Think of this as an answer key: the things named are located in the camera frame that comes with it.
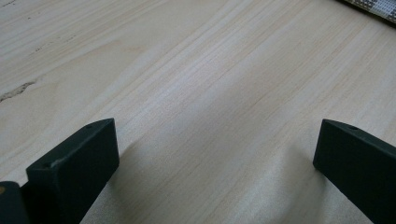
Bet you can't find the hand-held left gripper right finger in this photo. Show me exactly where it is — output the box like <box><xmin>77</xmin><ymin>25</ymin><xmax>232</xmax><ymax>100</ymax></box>
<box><xmin>312</xmin><ymin>119</ymin><xmax>396</xmax><ymax>224</ymax></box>

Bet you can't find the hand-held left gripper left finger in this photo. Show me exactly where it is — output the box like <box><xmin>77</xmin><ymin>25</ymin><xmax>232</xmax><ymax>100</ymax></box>
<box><xmin>21</xmin><ymin>118</ymin><xmax>120</xmax><ymax>224</ymax></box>

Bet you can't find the striped woven placemat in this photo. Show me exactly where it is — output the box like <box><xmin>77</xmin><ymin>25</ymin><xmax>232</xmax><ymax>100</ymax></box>
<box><xmin>335</xmin><ymin>0</ymin><xmax>396</xmax><ymax>25</ymax></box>

